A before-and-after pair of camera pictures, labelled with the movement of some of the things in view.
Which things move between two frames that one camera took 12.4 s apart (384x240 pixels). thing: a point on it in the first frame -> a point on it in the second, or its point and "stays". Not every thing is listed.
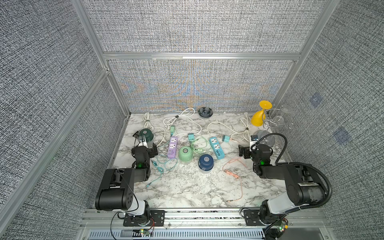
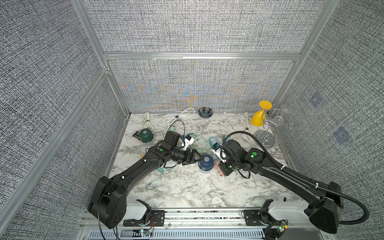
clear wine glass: (277, 120) stays
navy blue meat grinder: (206, 163) stays
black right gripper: (246, 150) -> (225, 171)
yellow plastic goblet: (257, 119) stays
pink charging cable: (234, 174) -> (218, 169)
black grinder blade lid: (205, 112) stays
